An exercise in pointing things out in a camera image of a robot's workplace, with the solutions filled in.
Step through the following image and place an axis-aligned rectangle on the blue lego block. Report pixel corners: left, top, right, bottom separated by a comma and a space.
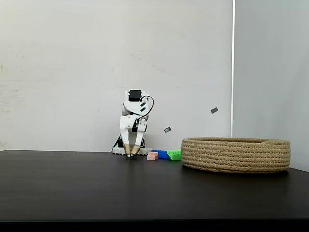
151, 149, 171, 160

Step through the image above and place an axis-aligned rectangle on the green lego block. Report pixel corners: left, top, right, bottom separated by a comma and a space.
166, 149, 182, 161

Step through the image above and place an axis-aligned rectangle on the black base cable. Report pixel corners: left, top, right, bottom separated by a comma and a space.
113, 136, 122, 153

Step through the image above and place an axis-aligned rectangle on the woven rope basket tray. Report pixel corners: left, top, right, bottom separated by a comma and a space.
181, 137, 291, 174

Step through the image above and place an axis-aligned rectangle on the white vertical wall strip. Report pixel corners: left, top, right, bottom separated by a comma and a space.
231, 0, 236, 138

